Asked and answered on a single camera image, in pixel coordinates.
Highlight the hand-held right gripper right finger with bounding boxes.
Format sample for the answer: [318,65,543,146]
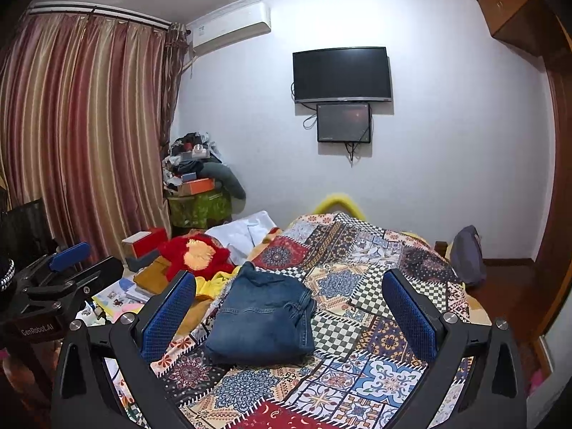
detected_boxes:
[382,269,530,429]

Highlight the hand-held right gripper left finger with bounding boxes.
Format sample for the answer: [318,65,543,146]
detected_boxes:
[51,272,197,429]

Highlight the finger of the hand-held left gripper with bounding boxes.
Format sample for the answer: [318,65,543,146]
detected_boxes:
[49,241,92,273]
[67,257,125,298]

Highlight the blue denim jeans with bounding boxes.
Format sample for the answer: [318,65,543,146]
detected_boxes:
[203,261,316,365]

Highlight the stack of papers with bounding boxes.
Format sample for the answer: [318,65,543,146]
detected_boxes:
[92,277,150,322]

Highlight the mustard brown cloth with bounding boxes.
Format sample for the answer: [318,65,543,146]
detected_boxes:
[133,257,176,296]

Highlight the yellow cloth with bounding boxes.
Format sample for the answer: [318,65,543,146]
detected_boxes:
[194,270,237,300]

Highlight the black chair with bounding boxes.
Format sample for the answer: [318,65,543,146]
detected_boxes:
[0,197,59,260]

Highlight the patchwork printed blanket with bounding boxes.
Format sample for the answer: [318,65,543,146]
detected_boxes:
[107,212,474,429]

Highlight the red and white box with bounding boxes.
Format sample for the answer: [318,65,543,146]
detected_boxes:
[122,228,169,260]

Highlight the red yellow plush garment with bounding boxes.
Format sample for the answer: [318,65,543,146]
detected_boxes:
[156,231,233,282]

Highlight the grey bag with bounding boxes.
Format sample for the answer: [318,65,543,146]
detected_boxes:
[449,226,488,287]

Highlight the white cloth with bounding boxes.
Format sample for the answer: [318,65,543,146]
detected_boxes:
[206,210,283,265]

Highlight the red striped curtain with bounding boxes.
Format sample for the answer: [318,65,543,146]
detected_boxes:
[0,11,188,269]

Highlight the green cloth covered cabinet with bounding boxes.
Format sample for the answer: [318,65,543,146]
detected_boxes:
[166,190,233,230]

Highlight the orange box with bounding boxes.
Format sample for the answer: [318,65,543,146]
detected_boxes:
[179,178,215,196]

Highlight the pink cloth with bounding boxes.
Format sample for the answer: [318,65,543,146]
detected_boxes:
[527,357,552,396]

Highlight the pile of clutter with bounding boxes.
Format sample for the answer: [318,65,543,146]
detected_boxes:
[162,132,224,188]

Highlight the wooden door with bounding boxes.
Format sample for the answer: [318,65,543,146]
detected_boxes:
[527,49,572,349]

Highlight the white air conditioner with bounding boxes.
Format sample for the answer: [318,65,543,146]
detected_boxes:
[187,2,272,56]

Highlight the yellow bed frame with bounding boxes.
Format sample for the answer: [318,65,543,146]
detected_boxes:
[313,193,365,220]

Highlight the black monitor cable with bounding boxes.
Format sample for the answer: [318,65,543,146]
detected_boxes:
[345,141,364,167]

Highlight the small black wall monitor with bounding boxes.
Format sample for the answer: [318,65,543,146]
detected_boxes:
[316,102,373,144]

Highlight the curtain rail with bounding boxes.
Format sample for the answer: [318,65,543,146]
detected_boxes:
[29,1,173,30]

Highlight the black wall television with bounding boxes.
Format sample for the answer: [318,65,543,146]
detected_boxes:
[292,47,393,104]

